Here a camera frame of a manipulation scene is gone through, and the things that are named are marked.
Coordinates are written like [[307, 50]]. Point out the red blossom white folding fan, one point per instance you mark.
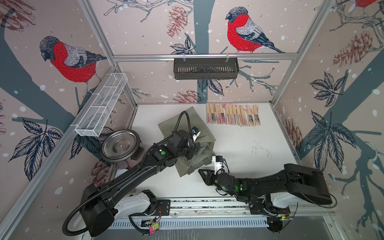
[[227, 114]]

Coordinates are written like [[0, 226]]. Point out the pink tassel folding fan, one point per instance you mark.
[[244, 115]]

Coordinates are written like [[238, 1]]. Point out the green canvas tote bag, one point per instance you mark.
[[204, 141]]

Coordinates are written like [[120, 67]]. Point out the black right base connector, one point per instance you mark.
[[275, 224]]

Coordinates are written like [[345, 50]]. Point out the eleventh wooden folding fan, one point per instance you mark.
[[256, 115]]

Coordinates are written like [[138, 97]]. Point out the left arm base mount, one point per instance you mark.
[[160, 208]]

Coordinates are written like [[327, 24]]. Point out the black grey wooden folding fan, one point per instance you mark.
[[213, 115]]

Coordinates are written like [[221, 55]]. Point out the grey pink folding fan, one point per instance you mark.
[[235, 115]]

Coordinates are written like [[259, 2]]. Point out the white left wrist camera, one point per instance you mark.
[[195, 133]]

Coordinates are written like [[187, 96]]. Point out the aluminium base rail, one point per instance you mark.
[[228, 207]]

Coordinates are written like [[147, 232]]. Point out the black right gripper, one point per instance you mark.
[[209, 175]]

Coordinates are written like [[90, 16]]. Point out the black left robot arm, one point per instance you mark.
[[99, 204]]

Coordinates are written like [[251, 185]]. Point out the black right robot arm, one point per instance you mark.
[[305, 183]]

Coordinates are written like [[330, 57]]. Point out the white mesh wall shelf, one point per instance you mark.
[[96, 116]]

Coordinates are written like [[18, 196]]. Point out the black hanging wire basket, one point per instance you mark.
[[206, 68]]

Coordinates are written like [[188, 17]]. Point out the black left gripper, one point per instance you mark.
[[193, 149]]

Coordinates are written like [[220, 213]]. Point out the pink wooden folding fan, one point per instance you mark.
[[208, 114]]

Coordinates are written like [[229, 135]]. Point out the round steel plate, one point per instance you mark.
[[120, 146]]

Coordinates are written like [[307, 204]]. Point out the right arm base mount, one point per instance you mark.
[[264, 206]]

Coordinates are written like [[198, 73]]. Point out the pink striped folding fan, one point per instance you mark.
[[230, 114]]

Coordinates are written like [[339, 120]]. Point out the pink small circuit board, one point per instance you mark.
[[154, 228]]

